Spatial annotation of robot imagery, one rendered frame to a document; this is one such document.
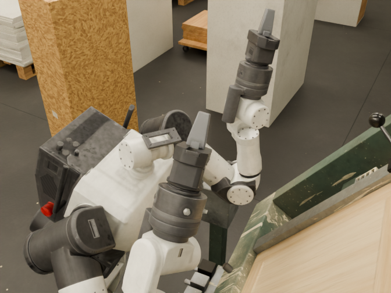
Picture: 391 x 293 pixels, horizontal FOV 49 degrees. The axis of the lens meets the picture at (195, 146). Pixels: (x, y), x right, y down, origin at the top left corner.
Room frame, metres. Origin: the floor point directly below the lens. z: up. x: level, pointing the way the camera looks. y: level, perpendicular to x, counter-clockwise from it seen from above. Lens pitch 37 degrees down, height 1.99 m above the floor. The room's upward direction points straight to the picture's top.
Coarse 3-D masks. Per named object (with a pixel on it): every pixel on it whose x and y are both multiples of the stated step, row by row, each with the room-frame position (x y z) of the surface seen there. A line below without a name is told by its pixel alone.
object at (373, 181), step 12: (384, 168) 0.81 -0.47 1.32; (360, 180) 0.84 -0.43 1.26; (372, 180) 0.80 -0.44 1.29; (384, 180) 0.78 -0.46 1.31; (348, 192) 0.82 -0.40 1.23; (360, 192) 0.79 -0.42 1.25; (324, 204) 0.85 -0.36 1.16; (336, 204) 0.81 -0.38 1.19; (348, 204) 0.80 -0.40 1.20; (300, 216) 0.88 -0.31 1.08; (312, 216) 0.84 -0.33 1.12; (324, 216) 0.82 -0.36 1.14; (276, 228) 0.92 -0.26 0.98; (288, 228) 0.87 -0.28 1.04; (300, 228) 0.85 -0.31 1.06; (264, 240) 0.91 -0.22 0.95; (276, 240) 0.87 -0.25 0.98
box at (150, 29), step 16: (128, 0) 3.96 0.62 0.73; (144, 0) 4.18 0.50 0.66; (160, 0) 4.41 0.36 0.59; (128, 16) 3.94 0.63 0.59; (144, 16) 4.16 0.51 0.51; (160, 16) 4.40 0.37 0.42; (144, 32) 4.15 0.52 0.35; (160, 32) 4.39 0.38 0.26; (144, 48) 4.13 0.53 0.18; (160, 48) 4.37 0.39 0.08; (144, 64) 4.11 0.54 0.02
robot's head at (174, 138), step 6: (156, 132) 0.77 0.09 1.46; (162, 132) 0.78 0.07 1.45; (168, 132) 0.78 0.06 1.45; (174, 132) 0.79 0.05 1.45; (144, 138) 0.74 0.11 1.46; (174, 138) 0.77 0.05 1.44; (180, 138) 0.78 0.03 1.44; (150, 144) 0.73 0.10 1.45; (156, 144) 0.74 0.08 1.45; (162, 144) 0.74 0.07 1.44; (168, 144) 0.76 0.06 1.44; (174, 144) 0.78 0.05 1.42; (174, 150) 0.79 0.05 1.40
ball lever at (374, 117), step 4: (376, 112) 0.88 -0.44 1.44; (372, 116) 0.87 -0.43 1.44; (376, 116) 0.86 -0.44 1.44; (380, 116) 0.86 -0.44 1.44; (384, 116) 0.86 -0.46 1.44; (372, 120) 0.86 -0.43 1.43; (376, 120) 0.85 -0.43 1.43; (380, 120) 0.85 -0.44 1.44; (384, 120) 0.86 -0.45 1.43; (372, 124) 0.86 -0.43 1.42; (376, 124) 0.85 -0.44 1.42; (380, 124) 0.85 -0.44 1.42; (380, 128) 0.85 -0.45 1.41; (384, 128) 0.85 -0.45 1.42; (384, 132) 0.84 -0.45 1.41; (388, 136) 0.83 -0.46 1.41; (388, 140) 0.83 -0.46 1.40
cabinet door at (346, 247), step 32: (384, 192) 0.75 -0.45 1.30; (320, 224) 0.81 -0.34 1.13; (352, 224) 0.71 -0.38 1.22; (384, 224) 0.63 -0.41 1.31; (288, 256) 0.77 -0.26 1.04; (320, 256) 0.68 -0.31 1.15; (352, 256) 0.60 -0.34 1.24; (384, 256) 0.54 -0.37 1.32; (256, 288) 0.72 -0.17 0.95; (288, 288) 0.64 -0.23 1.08; (320, 288) 0.57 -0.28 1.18; (352, 288) 0.51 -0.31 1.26; (384, 288) 0.46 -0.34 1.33
